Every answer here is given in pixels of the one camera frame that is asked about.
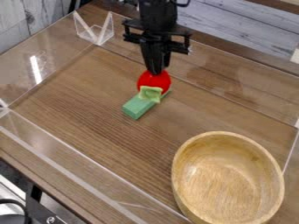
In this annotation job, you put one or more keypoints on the wooden bowl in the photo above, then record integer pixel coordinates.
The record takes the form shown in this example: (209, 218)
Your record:
(227, 180)

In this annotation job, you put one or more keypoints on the black table leg bracket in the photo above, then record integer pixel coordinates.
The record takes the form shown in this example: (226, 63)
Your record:
(46, 210)

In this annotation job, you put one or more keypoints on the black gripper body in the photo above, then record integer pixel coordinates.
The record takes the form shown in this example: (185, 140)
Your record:
(157, 25)

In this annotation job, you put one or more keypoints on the green rectangular block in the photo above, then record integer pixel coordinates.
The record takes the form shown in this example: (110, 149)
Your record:
(137, 107)

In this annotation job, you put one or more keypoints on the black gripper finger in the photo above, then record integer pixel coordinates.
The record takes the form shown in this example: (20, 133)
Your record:
(149, 55)
(163, 57)

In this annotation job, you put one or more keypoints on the clear acrylic tray walls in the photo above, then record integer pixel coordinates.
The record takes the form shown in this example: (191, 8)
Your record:
(105, 163)

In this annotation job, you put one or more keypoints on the red plush strawberry toy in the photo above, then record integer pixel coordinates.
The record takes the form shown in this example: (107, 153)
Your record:
(154, 85)

